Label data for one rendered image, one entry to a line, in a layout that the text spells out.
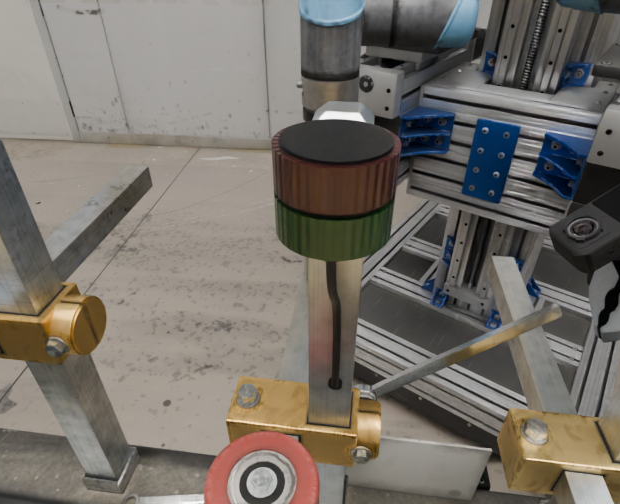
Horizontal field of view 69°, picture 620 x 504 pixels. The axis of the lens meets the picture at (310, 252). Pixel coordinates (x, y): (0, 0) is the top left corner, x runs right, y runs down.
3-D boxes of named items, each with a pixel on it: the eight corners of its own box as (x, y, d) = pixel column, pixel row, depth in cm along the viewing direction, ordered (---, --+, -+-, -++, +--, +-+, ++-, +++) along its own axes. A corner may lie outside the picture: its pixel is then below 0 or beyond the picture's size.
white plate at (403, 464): (244, 466, 53) (236, 415, 47) (470, 495, 50) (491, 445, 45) (243, 471, 53) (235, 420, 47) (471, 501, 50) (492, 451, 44)
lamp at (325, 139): (295, 381, 36) (287, 114, 23) (365, 388, 35) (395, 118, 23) (282, 449, 31) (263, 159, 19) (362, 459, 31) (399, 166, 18)
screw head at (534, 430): (518, 421, 39) (521, 412, 39) (543, 424, 39) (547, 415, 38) (524, 443, 38) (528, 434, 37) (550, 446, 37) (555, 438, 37)
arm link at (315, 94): (358, 83, 54) (291, 80, 55) (356, 120, 57) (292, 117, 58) (360, 68, 60) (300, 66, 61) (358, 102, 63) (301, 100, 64)
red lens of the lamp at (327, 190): (285, 156, 25) (283, 116, 23) (394, 162, 24) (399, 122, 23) (261, 210, 20) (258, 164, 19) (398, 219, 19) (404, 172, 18)
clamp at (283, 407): (244, 406, 46) (239, 374, 43) (376, 422, 44) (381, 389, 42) (228, 458, 41) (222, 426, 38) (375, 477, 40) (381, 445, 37)
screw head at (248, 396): (240, 387, 42) (239, 379, 41) (262, 390, 42) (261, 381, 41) (234, 406, 40) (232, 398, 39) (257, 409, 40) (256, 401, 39)
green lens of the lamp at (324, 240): (286, 196, 26) (285, 161, 25) (390, 203, 26) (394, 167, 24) (264, 256, 21) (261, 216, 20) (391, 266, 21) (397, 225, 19)
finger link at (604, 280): (641, 331, 46) (683, 259, 41) (591, 341, 45) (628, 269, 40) (618, 310, 49) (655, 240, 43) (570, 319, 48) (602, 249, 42)
